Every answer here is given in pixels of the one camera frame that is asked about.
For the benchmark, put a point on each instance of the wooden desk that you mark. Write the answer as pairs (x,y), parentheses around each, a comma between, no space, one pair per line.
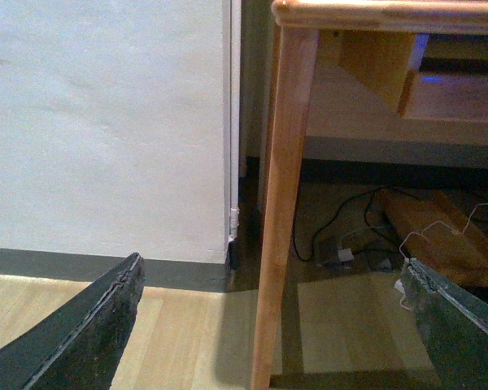
(300,23)

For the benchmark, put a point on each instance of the white wall conduit pipe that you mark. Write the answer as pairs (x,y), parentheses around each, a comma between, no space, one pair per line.
(235,29)

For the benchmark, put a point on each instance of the wooden board on floor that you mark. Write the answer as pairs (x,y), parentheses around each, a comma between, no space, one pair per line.
(438,234)

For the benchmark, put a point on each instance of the white power adapter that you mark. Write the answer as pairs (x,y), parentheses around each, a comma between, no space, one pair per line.
(345,255)

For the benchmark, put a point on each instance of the wooden desk drawer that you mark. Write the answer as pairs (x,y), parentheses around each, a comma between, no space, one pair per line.
(447,79)

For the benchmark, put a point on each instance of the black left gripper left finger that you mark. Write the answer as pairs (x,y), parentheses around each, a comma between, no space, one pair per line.
(79,346)

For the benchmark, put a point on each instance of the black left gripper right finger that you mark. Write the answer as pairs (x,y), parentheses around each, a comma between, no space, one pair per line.
(452,324)

